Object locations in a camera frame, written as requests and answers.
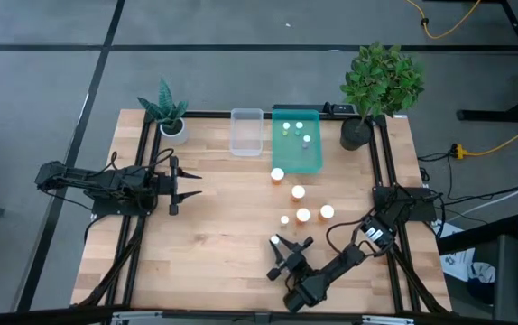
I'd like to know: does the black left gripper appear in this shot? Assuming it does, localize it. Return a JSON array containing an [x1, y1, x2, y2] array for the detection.
[[157, 155, 203, 216]]

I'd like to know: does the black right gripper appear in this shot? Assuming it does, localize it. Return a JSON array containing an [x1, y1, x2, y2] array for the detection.
[[266, 235, 315, 281]]

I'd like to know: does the clear plastic bin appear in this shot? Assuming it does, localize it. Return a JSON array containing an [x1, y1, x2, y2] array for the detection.
[[229, 107, 264, 158]]

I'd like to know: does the teal plastic bin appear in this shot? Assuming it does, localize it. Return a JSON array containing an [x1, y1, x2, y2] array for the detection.
[[271, 108, 324, 175]]

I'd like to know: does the snake plant in white pot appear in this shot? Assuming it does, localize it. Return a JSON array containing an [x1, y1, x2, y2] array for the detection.
[[136, 77, 190, 145]]

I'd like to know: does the black power box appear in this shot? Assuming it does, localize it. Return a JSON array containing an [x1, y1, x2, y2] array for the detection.
[[321, 101, 356, 115]]

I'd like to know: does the white bag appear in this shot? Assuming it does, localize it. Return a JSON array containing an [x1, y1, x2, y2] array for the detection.
[[434, 220, 497, 283]]

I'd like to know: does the leafy plant in black pot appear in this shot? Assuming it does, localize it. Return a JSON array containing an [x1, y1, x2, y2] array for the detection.
[[338, 41, 426, 152]]

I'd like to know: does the black desk leg stand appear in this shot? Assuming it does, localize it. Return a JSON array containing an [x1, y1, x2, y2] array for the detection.
[[456, 0, 518, 124]]

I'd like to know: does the black aluminium extrusion frame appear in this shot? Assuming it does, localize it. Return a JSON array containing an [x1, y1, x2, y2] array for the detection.
[[0, 101, 518, 325]]

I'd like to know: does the silver metal bracket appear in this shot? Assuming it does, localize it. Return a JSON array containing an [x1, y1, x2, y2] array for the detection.
[[361, 315, 416, 325], [110, 311, 165, 325]]

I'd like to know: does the yellow cable with plug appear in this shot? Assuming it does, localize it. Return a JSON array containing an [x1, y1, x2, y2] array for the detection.
[[450, 115, 518, 160]]

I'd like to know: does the white cable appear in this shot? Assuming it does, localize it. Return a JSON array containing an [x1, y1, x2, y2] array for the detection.
[[459, 173, 518, 218]]

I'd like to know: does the yellow extension cable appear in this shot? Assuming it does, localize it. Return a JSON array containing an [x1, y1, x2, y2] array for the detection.
[[404, 0, 484, 41]]

